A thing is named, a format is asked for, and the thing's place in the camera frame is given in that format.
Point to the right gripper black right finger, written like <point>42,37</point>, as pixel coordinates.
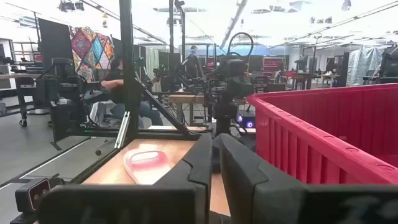
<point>264,199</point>

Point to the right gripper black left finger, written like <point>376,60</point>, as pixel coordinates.
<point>174,199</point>

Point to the pale white foam slide sandal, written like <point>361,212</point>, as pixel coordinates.
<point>146,171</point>

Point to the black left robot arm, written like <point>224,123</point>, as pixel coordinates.
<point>230,90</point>

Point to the large red plastic bin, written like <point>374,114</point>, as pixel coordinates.
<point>311,140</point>

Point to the computer case with purple lights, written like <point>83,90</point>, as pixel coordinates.
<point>248,123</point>

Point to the wooden background workbench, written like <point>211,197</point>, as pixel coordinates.
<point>186,99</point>

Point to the seated person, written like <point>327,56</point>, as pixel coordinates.
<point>113,84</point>

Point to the standing person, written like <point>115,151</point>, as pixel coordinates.
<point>192,65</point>

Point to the black background robot station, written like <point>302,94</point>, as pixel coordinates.
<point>65,93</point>

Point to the clear plastic sheet curtain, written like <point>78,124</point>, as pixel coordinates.
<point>363,65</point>

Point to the colourful patchwork cloth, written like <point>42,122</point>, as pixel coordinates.
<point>90,49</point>

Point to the black partition panel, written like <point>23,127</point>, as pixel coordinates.
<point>54,40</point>

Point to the silver metal bracket strip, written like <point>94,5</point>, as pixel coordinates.
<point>122,130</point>

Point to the black diagonal frame brace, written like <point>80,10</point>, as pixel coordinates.
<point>161,109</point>

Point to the small black table-level camera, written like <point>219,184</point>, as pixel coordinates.
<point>31,194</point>

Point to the black upright frame post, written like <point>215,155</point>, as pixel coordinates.
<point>127,62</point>

